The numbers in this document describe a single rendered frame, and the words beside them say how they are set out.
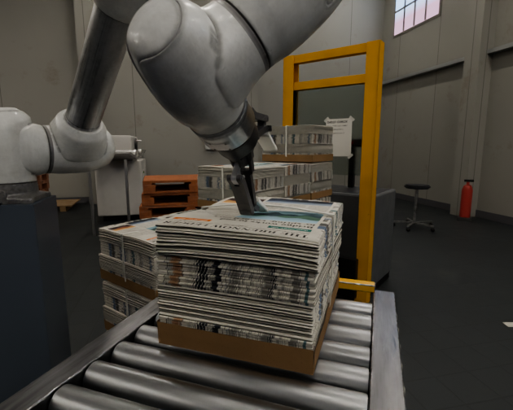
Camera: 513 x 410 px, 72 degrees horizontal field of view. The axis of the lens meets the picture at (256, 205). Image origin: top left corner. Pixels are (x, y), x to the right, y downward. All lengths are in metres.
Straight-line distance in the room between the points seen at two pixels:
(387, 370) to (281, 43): 0.52
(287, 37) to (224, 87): 0.09
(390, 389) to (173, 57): 0.54
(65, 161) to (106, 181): 4.58
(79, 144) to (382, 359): 1.01
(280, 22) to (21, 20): 8.24
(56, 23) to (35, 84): 1.21
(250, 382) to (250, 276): 0.17
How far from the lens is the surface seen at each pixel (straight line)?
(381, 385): 0.64
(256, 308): 0.60
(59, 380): 0.69
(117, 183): 5.81
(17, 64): 8.47
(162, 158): 7.85
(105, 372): 0.68
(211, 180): 1.85
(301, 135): 2.20
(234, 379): 0.63
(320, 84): 2.79
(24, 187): 1.24
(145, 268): 1.37
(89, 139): 1.22
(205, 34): 0.40
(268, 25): 0.44
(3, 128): 1.22
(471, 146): 6.66
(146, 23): 0.41
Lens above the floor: 1.16
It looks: 10 degrees down
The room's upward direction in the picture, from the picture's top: straight up
